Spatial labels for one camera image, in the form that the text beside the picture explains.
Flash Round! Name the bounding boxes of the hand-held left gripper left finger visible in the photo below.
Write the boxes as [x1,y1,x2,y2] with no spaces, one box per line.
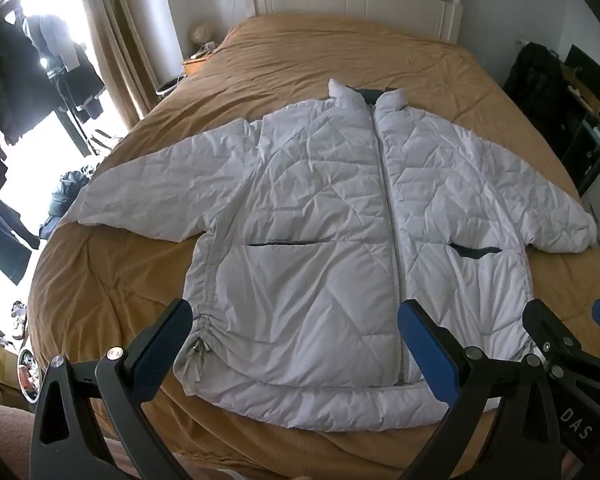
[30,299,193,480]

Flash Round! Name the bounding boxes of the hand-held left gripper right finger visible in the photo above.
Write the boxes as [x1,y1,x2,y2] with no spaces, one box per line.
[397,299,563,480]

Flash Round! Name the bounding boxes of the white puffer jacket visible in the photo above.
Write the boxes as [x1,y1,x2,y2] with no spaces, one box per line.
[60,78,598,433]

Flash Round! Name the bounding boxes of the round metal-rimmed bin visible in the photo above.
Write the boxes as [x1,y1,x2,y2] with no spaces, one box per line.
[17,347,43,403]

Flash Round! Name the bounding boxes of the pair of shoes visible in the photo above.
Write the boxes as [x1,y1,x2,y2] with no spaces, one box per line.
[10,300,28,341]

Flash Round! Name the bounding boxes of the shelf unit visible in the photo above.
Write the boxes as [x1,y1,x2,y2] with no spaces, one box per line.
[555,75,600,241]

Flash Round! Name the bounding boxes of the dark bag on floor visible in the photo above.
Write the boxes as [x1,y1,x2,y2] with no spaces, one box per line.
[40,170,98,241]

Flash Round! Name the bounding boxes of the hanging dark trousers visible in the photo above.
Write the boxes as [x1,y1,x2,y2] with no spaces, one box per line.
[0,125,43,286]

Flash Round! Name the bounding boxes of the black backpack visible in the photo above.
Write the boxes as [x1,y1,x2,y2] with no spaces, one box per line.
[502,42,563,126]

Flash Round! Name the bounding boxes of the black flat monitor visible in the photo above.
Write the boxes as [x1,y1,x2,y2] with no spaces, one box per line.
[564,44,600,106]

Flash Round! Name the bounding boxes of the wooden nightstand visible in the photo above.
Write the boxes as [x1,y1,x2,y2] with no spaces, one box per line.
[182,52,216,78]

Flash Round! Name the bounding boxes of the hanging dark jacket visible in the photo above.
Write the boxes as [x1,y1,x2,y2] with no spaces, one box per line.
[0,12,106,146]

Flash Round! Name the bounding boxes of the white power strip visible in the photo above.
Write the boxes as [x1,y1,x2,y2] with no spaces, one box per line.
[190,40,218,61]

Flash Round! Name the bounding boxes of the brown quilted bedspread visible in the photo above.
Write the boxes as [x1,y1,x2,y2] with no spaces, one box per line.
[27,12,600,480]

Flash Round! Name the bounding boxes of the beige curtain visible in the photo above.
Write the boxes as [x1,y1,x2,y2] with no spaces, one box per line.
[75,0,191,131]

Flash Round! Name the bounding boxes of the hanging light grey garment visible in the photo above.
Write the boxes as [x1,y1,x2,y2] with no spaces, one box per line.
[22,12,88,73]

